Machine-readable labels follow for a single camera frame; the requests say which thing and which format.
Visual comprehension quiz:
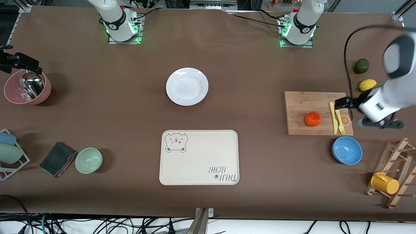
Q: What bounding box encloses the orange mandarin fruit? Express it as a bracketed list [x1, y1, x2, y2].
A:
[304, 111, 322, 127]

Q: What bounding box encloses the white round plate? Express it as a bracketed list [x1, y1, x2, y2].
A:
[166, 68, 209, 106]

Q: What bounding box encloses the large steel spoon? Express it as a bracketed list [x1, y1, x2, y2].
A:
[20, 72, 45, 99]

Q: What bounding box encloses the yellow plastic knife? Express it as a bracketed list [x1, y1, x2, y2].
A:
[329, 102, 339, 135]

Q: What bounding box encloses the yellow lemon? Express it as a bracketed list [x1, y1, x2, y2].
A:
[359, 79, 377, 92]

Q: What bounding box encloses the yellow plastic fork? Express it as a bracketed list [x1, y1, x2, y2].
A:
[335, 110, 346, 135]

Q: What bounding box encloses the pink bowl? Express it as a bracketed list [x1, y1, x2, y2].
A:
[4, 69, 52, 106]

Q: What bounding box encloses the green avocado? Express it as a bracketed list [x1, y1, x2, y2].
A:
[354, 58, 370, 74]

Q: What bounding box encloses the bamboo cutting board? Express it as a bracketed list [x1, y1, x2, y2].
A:
[285, 91, 354, 136]

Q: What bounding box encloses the blue bowl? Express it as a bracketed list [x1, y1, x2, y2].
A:
[332, 136, 363, 165]

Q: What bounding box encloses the wooden peg drying rack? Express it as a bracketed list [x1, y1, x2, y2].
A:
[365, 138, 416, 209]

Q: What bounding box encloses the light blue cup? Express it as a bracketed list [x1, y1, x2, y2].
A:
[0, 132, 17, 146]

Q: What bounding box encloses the yellow plastic mug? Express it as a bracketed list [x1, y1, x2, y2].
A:
[371, 172, 400, 195]

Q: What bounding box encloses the pale green cup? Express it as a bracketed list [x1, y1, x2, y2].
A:
[0, 143, 24, 164]

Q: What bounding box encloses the dark grey folded cloth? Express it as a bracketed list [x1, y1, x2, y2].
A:
[39, 142, 77, 178]

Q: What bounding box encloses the pale green bowl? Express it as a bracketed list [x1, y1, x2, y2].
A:
[75, 148, 103, 174]

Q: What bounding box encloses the cream tray with bear print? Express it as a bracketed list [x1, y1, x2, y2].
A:
[159, 130, 240, 186]

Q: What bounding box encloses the grey background equipment box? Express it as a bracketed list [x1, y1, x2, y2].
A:
[189, 0, 238, 11]

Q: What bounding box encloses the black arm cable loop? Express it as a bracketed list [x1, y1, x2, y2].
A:
[344, 25, 407, 98]

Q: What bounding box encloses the aluminium frame profile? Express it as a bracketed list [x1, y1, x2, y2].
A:
[18, 0, 44, 14]
[392, 0, 416, 22]

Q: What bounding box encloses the white wire cup rack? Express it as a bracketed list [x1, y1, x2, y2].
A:
[0, 129, 30, 181]

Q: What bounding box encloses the black base cable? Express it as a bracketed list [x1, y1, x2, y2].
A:
[128, 7, 160, 20]
[224, 11, 283, 28]

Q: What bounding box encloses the black floor cable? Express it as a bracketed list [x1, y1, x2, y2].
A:
[0, 194, 33, 234]

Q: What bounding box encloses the aluminium camera mount post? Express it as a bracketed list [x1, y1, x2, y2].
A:
[186, 207, 215, 234]

